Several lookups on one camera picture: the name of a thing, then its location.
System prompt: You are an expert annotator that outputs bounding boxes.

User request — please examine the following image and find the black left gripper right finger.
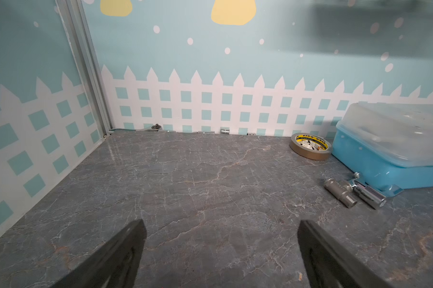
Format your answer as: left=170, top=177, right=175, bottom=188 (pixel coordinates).
left=298, top=220, right=391, bottom=288

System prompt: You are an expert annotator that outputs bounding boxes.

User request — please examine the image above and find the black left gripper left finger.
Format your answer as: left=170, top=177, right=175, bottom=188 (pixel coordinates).
left=52, top=219, right=147, bottom=288

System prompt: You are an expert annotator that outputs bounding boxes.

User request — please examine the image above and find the blue storage case clear lid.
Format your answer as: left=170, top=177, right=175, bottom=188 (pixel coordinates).
left=333, top=103, right=433, bottom=198

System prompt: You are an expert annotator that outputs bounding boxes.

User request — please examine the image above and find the metal ball valve blue handle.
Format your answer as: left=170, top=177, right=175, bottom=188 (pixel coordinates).
left=324, top=172, right=404, bottom=210

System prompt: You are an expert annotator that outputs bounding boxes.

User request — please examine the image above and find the aluminium corner post left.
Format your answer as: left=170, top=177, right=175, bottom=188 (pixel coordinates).
left=56, top=0, right=113, bottom=136

